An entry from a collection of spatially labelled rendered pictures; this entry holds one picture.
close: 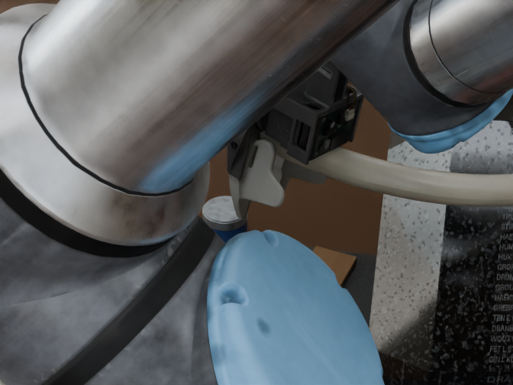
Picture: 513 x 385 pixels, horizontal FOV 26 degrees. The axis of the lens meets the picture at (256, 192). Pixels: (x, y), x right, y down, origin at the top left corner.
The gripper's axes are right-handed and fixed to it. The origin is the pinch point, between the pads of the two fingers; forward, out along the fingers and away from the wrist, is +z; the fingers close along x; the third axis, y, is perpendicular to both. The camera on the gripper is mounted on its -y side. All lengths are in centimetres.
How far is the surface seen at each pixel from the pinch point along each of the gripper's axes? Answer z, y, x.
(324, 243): 89, -54, 109
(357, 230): 87, -51, 118
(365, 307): 87, -33, 96
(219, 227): 80, -66, 84
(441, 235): 21.0, 2.7, 39.7
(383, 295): 32.3, -1.4, 36.6
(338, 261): 86, -46, 103
